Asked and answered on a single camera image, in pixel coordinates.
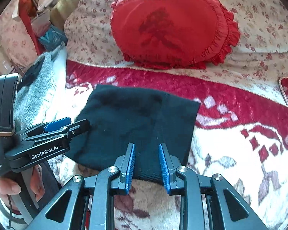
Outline black knit pants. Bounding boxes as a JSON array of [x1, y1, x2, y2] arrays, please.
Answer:
[[66, 85, 200, 184]]

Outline person's left hand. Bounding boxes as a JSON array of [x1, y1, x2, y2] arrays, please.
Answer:
[[0, 165, 45, 205]]

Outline grey fleece jacket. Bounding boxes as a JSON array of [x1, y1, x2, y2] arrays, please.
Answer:
[[12, 41, 92, 135]]

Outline small black garment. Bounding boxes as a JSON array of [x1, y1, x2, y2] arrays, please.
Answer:
[[17, 59, 44, 93]]

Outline red and white plush blanket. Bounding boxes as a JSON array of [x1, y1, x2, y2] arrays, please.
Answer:
[[45, 59, 288, 230]]

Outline teal patterned bag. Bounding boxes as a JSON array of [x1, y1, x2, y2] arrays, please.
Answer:
[[38, 24, 68, 51]]

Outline red heart ruffled pillow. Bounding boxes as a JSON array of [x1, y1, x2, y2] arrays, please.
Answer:
[[110, 0, 240, 70]]

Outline floral beige quilt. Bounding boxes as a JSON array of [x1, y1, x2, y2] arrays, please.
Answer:
[[0, 0, 288, 106]]

